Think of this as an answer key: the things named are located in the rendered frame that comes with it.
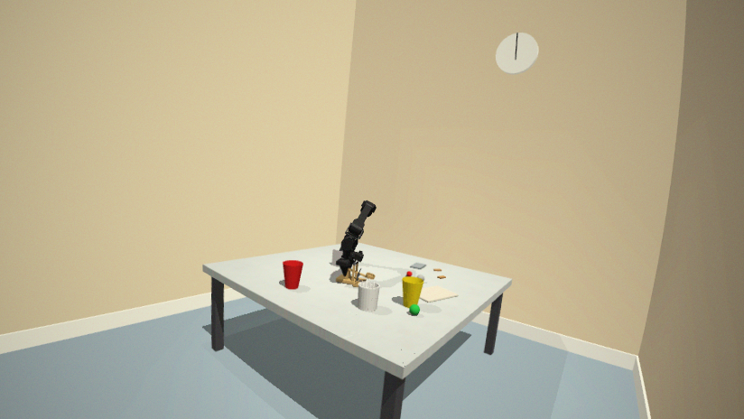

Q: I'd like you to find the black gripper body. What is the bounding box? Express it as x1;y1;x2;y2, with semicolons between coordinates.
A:
336;247;356;267

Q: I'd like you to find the grey open cylinder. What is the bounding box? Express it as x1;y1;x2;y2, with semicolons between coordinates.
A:
358;281;380;312

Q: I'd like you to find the olive-yellow open cup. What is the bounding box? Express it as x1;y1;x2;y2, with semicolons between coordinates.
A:
403;276;423;308

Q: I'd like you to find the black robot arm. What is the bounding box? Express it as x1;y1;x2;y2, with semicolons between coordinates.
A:
339;200;377;262

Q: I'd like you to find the red plastic cup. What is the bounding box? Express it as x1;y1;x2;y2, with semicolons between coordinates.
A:
283;260;303;290

